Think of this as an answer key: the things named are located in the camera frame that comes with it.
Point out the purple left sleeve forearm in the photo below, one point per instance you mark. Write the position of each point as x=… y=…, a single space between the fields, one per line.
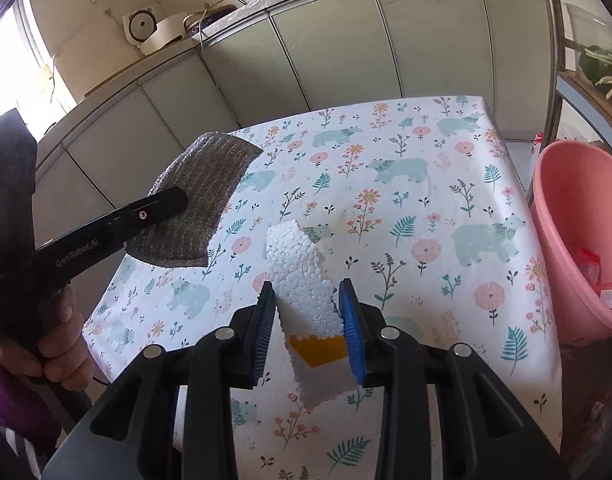
x=23 y=411

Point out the green kitchen cabinets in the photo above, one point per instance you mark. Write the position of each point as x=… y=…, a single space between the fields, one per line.
x=279 y=58

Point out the white foam block yellow patch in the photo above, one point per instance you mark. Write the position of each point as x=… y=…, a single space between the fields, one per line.
x=312 y=326

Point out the pink plastic bucket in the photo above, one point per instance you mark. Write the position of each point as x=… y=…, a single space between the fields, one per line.
x=572 y=209

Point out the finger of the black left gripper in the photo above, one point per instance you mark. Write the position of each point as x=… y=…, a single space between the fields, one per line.
x=151 y=210

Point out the person's left hand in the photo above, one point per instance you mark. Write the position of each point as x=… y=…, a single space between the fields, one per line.
x=65 y=355

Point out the red plastic wrapper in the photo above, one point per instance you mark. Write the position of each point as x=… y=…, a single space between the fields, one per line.
x=588 y=264

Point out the white red plastic bag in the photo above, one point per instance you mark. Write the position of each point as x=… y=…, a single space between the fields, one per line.
x=536 y=145

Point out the floral bear tablecloth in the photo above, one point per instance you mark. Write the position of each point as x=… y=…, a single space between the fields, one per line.
x=416 y=201

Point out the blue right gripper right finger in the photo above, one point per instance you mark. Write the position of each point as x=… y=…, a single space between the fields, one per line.
x=355 y=329

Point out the white rice cooker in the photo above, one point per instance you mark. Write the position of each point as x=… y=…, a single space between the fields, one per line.
x=144 y=31

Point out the red white cigarette box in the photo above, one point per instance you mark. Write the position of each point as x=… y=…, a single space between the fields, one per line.
x=605 y=294

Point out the silver mesh scouring cloth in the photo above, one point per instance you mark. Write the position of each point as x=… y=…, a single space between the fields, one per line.
x=208 y=173

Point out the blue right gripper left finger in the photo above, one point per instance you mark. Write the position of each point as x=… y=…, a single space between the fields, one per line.
x=261 y=330

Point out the metal shelf rack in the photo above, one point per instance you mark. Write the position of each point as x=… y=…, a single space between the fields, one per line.
x=567 y=86

